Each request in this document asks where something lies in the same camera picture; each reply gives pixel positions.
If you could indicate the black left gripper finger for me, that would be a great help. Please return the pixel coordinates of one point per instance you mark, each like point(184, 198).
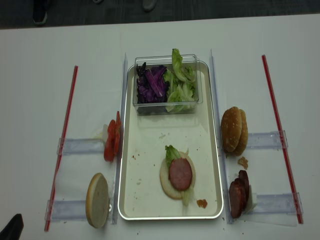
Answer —
point(14, 228)

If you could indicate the front red tomato slice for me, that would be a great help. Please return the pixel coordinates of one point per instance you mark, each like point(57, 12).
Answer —
point(109, 145)

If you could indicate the red tomato slice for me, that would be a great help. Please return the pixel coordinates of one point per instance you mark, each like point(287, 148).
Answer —
point(117, 133)
point(109, 145)

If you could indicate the back red tomato slice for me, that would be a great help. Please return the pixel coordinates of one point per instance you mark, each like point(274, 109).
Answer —
point(117, 133)

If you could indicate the lettuce leaf under patty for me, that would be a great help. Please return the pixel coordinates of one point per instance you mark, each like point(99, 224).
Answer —
point(172, 153)

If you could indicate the green lettuce pile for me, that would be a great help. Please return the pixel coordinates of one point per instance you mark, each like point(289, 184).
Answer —
point(182, 84)

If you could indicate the left lower clear pusher track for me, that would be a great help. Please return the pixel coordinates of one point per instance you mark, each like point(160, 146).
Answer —
point(65, 210)

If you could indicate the left red strip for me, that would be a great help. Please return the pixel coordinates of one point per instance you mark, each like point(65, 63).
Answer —
point(58, 161)

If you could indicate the red strip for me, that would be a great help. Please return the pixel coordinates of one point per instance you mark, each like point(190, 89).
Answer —
point(298, 208)
point(58, 161)

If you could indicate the white bun half left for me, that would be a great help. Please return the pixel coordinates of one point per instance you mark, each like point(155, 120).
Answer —
point(97, 201)

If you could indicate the left upper clear pusher track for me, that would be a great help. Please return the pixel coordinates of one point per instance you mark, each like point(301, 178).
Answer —
point(80, 146)

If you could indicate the cream rectangular serving tray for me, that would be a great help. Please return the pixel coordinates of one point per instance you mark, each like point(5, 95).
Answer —
point(141, 196)

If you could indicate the bottom bun on tray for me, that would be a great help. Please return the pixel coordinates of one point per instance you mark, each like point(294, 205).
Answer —
point(167, 187)

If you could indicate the orange food scrap on tray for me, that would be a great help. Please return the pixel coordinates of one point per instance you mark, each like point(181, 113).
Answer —
point(202, 203)

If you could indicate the purple cabbage pile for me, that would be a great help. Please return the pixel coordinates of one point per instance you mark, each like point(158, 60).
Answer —
point(151, 86)

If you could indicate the clear plastic salad container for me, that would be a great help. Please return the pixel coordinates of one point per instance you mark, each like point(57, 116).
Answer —
point(151, 61)

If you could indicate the dark sneaker left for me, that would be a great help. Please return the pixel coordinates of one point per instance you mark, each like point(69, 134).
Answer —
point(40, 15)

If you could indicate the rear dark sausage slice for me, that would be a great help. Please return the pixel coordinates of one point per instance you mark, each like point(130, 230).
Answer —
point(244, 180)

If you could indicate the brown crumb on table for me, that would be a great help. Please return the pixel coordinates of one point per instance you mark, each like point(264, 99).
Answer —
point(243, 162)

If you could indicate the front sesame bun top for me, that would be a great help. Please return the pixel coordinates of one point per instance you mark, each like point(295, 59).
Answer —
point(231, 128)

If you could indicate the sesame bun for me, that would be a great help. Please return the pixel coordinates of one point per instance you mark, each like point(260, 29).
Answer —
point(243, 140)
point(231, 128)

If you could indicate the rear sesame bun top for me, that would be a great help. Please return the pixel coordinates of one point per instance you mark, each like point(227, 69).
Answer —
point(243, 140)

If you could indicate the right upper clear pusher track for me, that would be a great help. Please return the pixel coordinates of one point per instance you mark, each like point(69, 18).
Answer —
point(267, 140)

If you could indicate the right red strip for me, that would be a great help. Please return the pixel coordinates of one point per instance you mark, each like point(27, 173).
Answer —
point(298, 208)

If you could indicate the left clear long rail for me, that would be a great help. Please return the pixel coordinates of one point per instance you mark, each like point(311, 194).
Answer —
point(119, 155)

